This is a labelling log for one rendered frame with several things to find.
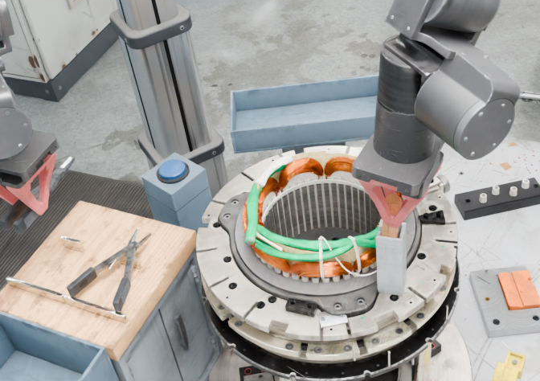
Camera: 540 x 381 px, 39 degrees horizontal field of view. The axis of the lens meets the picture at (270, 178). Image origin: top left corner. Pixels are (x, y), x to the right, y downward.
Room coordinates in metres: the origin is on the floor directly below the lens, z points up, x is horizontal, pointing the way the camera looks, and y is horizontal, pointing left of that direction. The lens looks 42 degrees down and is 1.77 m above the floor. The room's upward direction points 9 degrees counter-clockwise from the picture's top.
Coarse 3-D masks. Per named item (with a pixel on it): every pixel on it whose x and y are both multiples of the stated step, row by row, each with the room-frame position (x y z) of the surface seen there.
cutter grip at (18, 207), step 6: (18, 204) 0.67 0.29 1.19; (24, 204) 0.68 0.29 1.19; (12, 210) 0.67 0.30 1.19; (18, 210) 0.67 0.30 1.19; (24, 210) 0.68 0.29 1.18; (6, 216) 0.66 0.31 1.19; (12, 216) 0.66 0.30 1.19; (18, 216) 0.67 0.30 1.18; (0, 222) 0.65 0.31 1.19; (6, 222) 0.65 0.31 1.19; (12, 222) 0.66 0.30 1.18; (6, 228) 0.65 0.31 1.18
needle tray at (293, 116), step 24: (240, 96) 1.02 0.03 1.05; (264, 96) 1.01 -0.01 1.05; (288, 96) 1.01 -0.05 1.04; (312, 96) 1.01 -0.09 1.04; (336, 96) 1.00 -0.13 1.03; (360, 96) 1.00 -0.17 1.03; (240, 120) 0.99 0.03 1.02; (264, 120) 0.98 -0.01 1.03; (288, 120) 0.97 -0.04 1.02; (312, 120) 0.96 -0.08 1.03; (336, 120) 0.90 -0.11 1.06; (360, 120) 0.90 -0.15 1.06; (240, 144) 0.91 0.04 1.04; (264, 144) 0.91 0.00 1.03; (288, 144) 0.91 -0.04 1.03; (312, 144) 0.90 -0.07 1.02; (336, 144) 0.92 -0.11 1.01
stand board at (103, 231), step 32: (64, 224) 0.76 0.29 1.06; (96, 224) 0.76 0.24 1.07; (128, 224) 0.75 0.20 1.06; (160, 224) 0.74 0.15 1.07; (32, 256) 0.71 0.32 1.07; (64, 256) 0.70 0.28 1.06; (96, 256) 0.69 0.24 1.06; (160, 256) 0.68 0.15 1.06; (64, 288) 0.65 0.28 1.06; (96, 288) 0.64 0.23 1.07; (160, 288) 0.63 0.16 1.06; (32, 320) 0.60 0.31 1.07; (64, 320) 0.60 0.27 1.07; (96, 320) 0.59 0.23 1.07; (128, 320) 0.58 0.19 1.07
